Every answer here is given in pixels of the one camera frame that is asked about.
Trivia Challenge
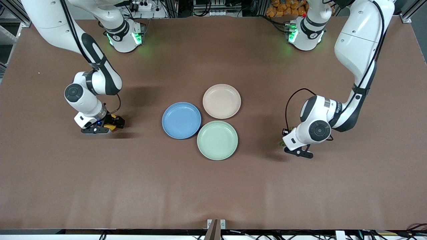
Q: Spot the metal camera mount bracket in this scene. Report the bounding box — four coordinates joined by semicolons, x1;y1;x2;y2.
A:
207;219;226;240

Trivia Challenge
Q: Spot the beige plate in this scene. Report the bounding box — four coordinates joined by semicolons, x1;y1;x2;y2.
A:
202;84;242;119

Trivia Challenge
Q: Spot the white power strip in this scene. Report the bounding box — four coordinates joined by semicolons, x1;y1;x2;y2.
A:
128;0;153;12

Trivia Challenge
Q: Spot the blue plate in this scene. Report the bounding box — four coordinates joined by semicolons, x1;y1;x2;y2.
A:
162;102;202;139

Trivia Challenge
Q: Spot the bag of orange fruit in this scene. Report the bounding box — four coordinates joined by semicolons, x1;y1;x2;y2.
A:
266;0;309;17

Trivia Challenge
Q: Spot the aluminium frame profile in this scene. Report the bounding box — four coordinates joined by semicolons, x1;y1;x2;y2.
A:
0;0;32;28
399;0;427;24

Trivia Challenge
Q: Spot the light green plate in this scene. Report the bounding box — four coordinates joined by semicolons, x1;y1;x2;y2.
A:
197;120;239;161

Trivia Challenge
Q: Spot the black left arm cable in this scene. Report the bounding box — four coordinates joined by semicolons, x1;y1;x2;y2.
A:
285;0;386;130

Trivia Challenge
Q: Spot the green lettuce leaf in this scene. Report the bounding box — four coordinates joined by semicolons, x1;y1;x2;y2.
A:
278;126;295;147

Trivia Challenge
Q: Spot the white electronics box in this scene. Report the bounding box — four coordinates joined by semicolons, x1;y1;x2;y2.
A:
193;0;231;17

